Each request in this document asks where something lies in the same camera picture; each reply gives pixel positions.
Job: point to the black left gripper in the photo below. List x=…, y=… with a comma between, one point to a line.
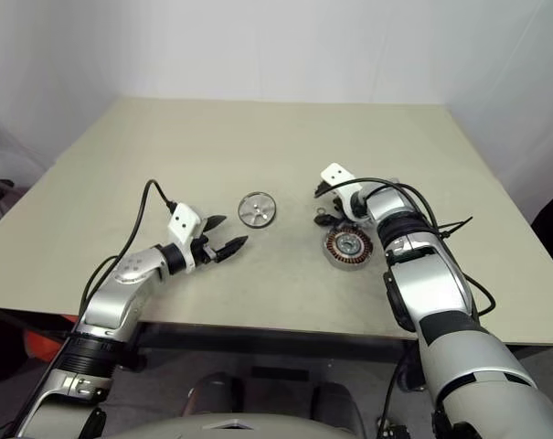
x=205, y=250

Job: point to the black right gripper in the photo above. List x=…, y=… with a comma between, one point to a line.
x=336, y=203

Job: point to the spoked silver rotor black rim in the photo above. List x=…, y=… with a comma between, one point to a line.
x=256, y=210

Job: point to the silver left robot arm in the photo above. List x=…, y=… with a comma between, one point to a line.
x=116, y=295

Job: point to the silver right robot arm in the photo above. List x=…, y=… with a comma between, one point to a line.
x=422, y=283

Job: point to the motor housing with copper windings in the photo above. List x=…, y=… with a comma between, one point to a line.
x=347, y=247

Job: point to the black table caster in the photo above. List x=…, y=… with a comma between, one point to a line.
x=132, y=360

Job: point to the dark reddish rounded shape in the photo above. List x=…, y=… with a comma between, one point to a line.
x=212, y=393

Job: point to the grey robot torso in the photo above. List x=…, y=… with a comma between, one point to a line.
x=258, y=430

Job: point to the dark grey rounded shape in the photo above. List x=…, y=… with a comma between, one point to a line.
x=335, y=404

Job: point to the orange object under table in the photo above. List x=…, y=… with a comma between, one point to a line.
x=40, y=347

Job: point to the large black object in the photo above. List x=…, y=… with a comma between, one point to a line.
x=552, y=215

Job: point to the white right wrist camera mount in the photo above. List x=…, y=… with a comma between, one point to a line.
x=336, y=174

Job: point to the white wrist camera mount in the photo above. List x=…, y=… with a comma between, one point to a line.
x=336, y=174
x=183, y=224

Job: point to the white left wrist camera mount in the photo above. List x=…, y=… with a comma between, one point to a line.
x=183, y=224

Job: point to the black table frame bar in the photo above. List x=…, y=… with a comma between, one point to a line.
x=258, y=340

